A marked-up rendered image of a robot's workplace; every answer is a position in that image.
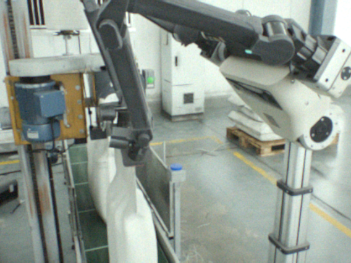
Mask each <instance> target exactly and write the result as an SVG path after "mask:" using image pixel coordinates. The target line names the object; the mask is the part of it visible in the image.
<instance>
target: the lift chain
mask: <svg viewBox="0 0 351 263"><path fill-rule="evenodd" d="M6 1H7V8H8V14H9V22H10V28H11V29H12V28H14V30H11V35H12V44H13V48H14V55H15V59H20V57H19V50H18V44H17V36H16V30H15V23H14V15H13V10H12V2H11V0H6ZM8 1H10V2H8ZM8 4H10V5H11V6H8ZM9 9H11V10H9ZM10 12H11V13H12V14H10ZM10 17H12V18H10ZM11 20H13V22H11ZM11 25H14V26H11ZM12 33H15V34H12ZM13 36H15V38H13ZM14 40H16V41H14ZM14 44H16V45H14ZM15 48H17V49H15ZM16 55H18V56H16ZM30 148H31V149H30ZM28 150H29V151H31V150H33V148H32V144H30V145H29V144H28ZM30 154H32V155H30ZM29 157H30V164H31V169H32V175H35V176H32V177H33V185H34V184H36V185H34V194H35V193H36V194H35V202H36V210H37V215H38V223H39V227H40V235H41V243H42V248H43V256H44V263H48V255H47V250H46V242H45V237H44V228H43V221H42V216H41V207H40V199H39V194H38V187H37V181H36V173H35V165H34V161H32V160H33V158H31V157H33V153H29ZM32 163H33V164H32ZM32 166H33V167H32ZM33 169H34V170H33ZM33 172H34V173H33ZM34 178H35V179H34ZM34 181H35V182H34ZM35 187H36V188H35ZM35 190H37V191H35ZM37 201H38V202H37ZM37 204H39V205H37ZM38 207H39V208H38ZM38 210H39V211H38ZM39 213H40V214H39ZM39 215H40V216H39ZM40 221H41V222H40ZM41 226H42V227H41ZM41 229H42V230H41ZM42 234H43V235H42ZM42 237H43V238H42ZM43 242H44V243H43ZM44 244H45V245H44ZM44 250H45V251H44ZM45 255H46V256H45Z"/></svg>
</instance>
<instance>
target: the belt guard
mask: <svg viewBox="0 0 351 263"><path fill-rule="evenodd" d="M74 55H77V56H70V57H59V56H47V57H32V58H24V59H14V60H11V61H9V69H10V74H11V75H13V76H18V77H32V76H41V75H50V74H54V73H61V72H69V71H73V70H80V69H87V68H91V67H98V66H103V65H104V62H103V60H102V57H101V54H100V53H99V52H92V53H91V54H88V53H85V54H74ZM61 56H63V55H61Z"/></svg>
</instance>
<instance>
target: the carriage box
mask: <svg viewBox="0 0 351 263"><path fill-rule="evenodd" d="M51 79H53V80H55V85H53V87H55V86H59V81H61V82H62V83H65V88H66V91H67V94H66V98H67V107H68V110H69V113H68V115H69V116H67V125H64V121H63V120H60V125H61V134H60V136H59V138H58V139H56V140H55V141H60V140H71V139H77V138H88V126H87V112H86V108H85V107H86V105H85V92H84V84H83V74H82V71H81V70H73V71H69V72H61V73H54V74H51ZM15 81H20V80H19V77H18V76H11V77H8V76H5V77H4V78H3V79H2V82H3V83H5V86H6V93H7V100H8V105H9V112H10V117H11V124H12V131H13V136H14V143H15V146H19V145H23V144H33V143H30V142H28V141H22V137H21V133H20V132H22V131H23V130H22V121H23V120H22V119H21V118H20V110H19V102H18V101H16V97H15V89H14V82H15Z"/></svg>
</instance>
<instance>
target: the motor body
mask: <svg viewBox="0 0 351 263"><path fill-rule="evenodd" d="M53 85H55V80H53V79H50V80H48V81H42V82H35V83H24V82H21V81H18V82H17V83H16V90H17V98H18V102H19V110H20V118H21V119H22V120H23V121H22V130H23V136H24V138H25V139H26V140H27V141H28V142H30V143H34V144H41V143H49V142H52V141H53V137H52V131H51V124H50V121H49V119H48V117H42V116H41V115H39V114H37V113H35V110H34V107H35V105H34V100H33V94H34V93H35V92H40V91H47V90H53V89H54V87H53ZM53 129H54V140H56V139H58V138H59V136H60V134H61V125H60V120H57V119H53Z"/></svg>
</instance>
